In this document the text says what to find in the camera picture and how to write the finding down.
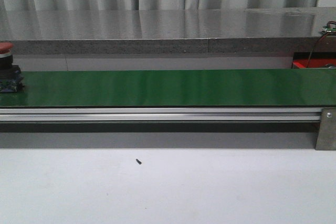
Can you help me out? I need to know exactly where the red mushroom push button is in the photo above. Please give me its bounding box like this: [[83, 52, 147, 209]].
[[1, 42, 24, 93]]

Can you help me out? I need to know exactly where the green conveyor belt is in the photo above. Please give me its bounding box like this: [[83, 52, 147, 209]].
[[1, 69, 335, 107]]

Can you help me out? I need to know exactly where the grey stone counter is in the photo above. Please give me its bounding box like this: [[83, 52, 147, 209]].
[[1, 7, 335, 55]]

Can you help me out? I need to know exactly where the red bin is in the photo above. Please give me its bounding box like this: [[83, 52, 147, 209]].
[[292, 52, 335, 69]]

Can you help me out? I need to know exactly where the green circuit board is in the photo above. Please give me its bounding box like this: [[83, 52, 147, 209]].
[[320, 21, 336, 35]]

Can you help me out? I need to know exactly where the red wire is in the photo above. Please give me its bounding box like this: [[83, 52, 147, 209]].
[[307, 21, 336, 69]]

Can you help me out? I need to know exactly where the aluminium conveyor side rail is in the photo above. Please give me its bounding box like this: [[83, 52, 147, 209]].
[[1, 107, 322, 122]]

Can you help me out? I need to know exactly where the metal conveyor support bracket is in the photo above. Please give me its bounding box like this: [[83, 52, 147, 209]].
[[315, 108, 336, 151]]

